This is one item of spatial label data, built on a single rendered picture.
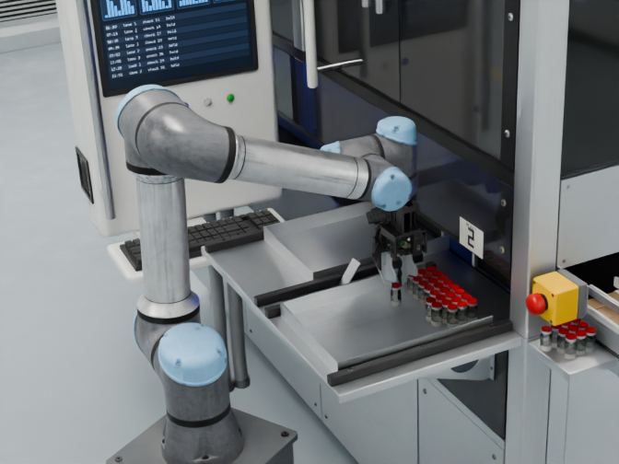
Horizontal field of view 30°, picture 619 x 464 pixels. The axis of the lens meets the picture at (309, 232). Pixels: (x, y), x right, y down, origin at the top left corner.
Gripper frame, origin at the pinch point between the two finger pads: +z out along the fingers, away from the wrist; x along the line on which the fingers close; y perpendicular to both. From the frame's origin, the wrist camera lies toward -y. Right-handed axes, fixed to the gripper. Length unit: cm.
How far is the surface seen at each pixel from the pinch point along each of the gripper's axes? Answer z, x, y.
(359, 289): 4.1, -4.6, -6.7
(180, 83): -24, -17, -76
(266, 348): 81, 14, -110
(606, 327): 0.5, 25.9, 35.3
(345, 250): 5.4, 2.1, -26.2
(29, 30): 84, 35, -531
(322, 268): 5.4, -6.0, -21.3
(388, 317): 5.4, -3.9, 4.3
